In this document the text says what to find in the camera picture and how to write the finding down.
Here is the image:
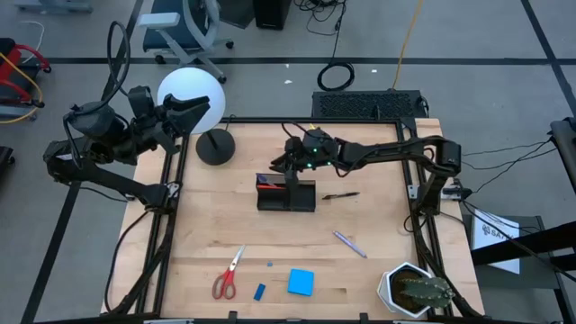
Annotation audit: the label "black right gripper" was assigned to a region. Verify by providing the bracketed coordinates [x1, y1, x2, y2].
[269, 129, 339, 202]

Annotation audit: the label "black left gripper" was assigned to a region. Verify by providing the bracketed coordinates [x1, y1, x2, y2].
[128, 85, 212, 157]

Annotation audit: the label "black mesh desk organizer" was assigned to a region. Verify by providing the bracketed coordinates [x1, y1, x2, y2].
[255, 173, 317, 212]

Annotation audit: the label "black pen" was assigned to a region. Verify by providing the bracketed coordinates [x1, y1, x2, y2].
[321, 191, 361, 201]

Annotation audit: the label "purple silver pen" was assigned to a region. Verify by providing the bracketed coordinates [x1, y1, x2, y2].
[332, 230, 368, 259]

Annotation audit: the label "blue sticky note pad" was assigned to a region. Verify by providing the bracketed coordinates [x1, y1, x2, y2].
[287, 268, 315, 297]

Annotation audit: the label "red handled scissors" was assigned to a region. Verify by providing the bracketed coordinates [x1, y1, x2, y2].
[211, 244, 247, 301]

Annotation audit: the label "grey blue office chair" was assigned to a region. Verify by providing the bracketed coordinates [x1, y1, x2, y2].
[137, 0, 235, 85]

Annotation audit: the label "white globe lamp black base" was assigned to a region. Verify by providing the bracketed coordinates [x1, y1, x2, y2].
[156, 67, 237, 167]

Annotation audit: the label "black box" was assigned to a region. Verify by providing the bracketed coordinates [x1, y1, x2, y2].
[252, 0, 293, 32]

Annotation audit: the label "white plant pot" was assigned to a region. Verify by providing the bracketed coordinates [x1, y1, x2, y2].
[376, 261, 451, 320]

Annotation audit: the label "grey desk foot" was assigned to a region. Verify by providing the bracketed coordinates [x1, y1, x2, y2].
[13, 0, 94, 14]

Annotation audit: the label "green cactus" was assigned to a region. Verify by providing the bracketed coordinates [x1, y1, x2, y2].
[398, 275, 456, 310]

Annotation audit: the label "red black cart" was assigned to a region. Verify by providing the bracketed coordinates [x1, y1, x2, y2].
[0, 38, 52, 122]

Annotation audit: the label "white paper sign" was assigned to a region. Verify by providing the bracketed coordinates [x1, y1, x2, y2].
[470, 207, 521, 275]

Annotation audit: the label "black metal stand beam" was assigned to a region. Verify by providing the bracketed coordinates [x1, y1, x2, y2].
[470, 220, 576, 272]

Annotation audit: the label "black side table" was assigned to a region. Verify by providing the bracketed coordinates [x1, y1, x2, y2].
[461, 214, 563, 292]

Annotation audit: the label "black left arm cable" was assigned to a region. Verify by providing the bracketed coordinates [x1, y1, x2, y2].
[62, 20, 131, 149]

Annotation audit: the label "coiled black cable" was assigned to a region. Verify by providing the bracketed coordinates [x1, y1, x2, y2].
[294, 0, 356, 93]

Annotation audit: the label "yellow cable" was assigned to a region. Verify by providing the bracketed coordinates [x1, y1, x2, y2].
[391, 0, 425, 90]
[0, 52, 44, 125]

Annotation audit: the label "black power cables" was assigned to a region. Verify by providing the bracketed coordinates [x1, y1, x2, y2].
[458, 138, 559, 195]

